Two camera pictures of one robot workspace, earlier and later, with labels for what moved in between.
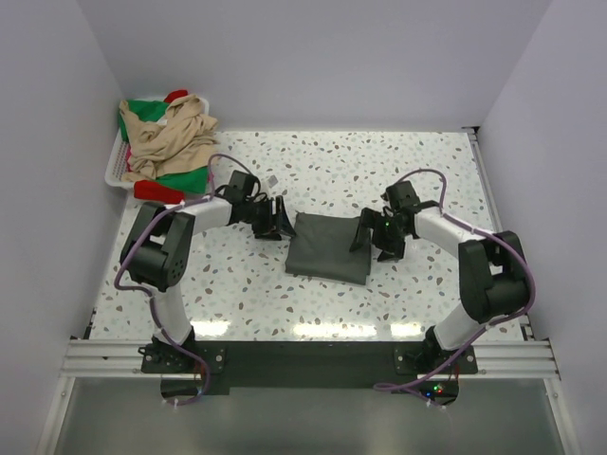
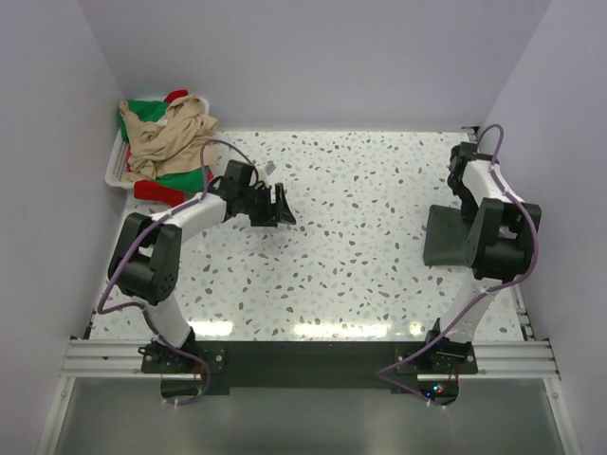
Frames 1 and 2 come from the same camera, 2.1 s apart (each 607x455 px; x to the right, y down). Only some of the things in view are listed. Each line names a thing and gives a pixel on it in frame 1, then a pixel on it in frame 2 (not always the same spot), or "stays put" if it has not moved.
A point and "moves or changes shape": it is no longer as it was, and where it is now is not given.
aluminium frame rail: x=498 y=359 stays put
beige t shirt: x=179 y=140 stays put
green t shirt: x=192 y=181 stays put
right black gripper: x=391 y=250 → x=468 y=212
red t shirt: x=148 y=191 stays put
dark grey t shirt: x=321 y=246 moves or changes shape
